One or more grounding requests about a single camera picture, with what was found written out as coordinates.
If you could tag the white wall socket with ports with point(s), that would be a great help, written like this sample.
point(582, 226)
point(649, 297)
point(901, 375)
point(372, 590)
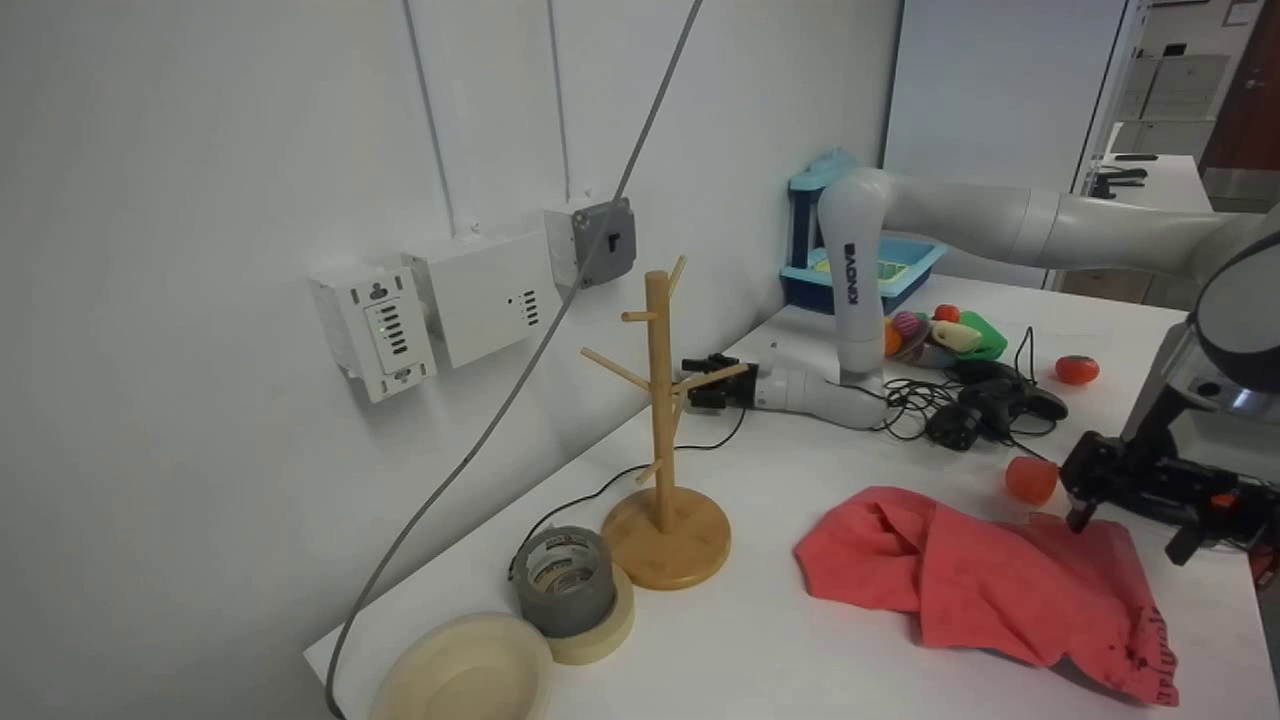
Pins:
point(382, 333)

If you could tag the black power adapter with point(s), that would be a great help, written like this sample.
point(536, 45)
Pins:
point(956, 427)

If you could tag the pink orange knit toy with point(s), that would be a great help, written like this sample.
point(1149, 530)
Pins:
point(904, 339)

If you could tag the wooden mug tree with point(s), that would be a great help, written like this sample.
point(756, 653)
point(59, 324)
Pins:
point(662, 533)

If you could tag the yellow green grid item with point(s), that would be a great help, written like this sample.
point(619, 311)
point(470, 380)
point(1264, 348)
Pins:
point(896, 273)

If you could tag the black plastic device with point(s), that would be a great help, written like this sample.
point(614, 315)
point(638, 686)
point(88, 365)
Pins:
point(1023, 403)

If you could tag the cream tape roll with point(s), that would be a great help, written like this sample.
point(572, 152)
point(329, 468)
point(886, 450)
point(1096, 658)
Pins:
point(602, 641)

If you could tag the plain white wall box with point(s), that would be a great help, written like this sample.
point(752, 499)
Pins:
point(485, 302)

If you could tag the grey tape roll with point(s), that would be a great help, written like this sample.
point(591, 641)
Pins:
point(561, 616)

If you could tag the green plush toy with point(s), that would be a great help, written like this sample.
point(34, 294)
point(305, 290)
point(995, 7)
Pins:
point(985, 339)

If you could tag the blue plastic stand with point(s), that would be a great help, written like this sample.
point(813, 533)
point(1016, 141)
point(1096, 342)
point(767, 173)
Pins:
point(806, 183)

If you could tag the light blue plastic tray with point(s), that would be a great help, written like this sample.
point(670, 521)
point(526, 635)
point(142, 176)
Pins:
point(800, 287)

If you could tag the small red toy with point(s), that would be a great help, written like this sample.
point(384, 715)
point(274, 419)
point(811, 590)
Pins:
point(944, 315)

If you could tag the white wall conduit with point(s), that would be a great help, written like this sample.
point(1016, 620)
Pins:
point(430, 120)

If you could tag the small red plastic cup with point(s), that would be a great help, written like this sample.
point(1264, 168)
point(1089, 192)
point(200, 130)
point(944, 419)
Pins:
point(1079, 371)

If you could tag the white desk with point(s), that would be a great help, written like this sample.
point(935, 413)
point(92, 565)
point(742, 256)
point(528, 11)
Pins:
point(1173, 183)

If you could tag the brown wooden door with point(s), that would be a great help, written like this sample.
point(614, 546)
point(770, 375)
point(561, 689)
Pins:
point(1254, 95)

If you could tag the grey junction box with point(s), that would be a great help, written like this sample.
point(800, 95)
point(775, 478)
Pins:
point(606, 242)

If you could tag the small black gadget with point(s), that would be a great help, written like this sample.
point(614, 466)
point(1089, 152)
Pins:
point(1116, 183)

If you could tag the cream plastic bowl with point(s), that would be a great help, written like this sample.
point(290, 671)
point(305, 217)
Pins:
point(463, 672)

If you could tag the orange printed sweater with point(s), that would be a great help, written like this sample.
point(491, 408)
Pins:
point(985, 600)

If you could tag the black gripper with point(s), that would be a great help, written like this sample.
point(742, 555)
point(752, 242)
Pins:
point(1147, 480)

